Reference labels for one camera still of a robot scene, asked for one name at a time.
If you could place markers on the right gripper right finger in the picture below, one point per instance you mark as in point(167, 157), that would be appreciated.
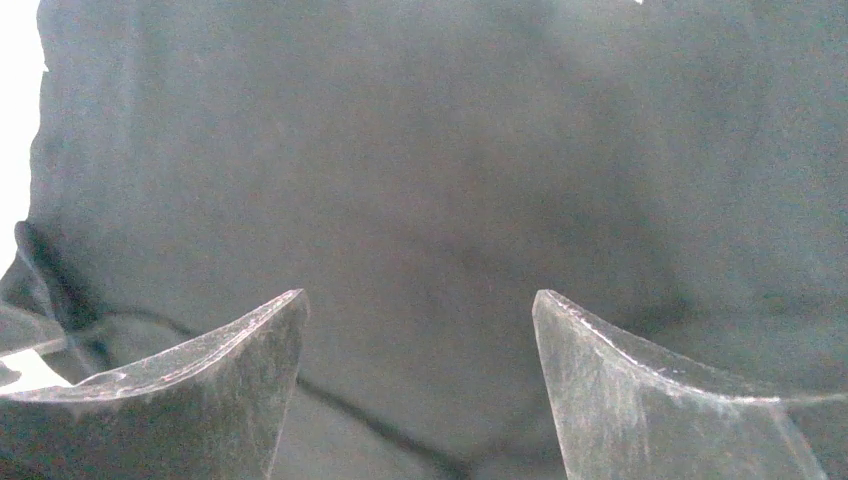
point(627, 408)

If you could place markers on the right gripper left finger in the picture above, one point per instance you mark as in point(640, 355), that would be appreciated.
point(210, 408)

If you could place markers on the black t shirt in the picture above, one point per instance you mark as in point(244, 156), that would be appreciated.
point(421, 169)

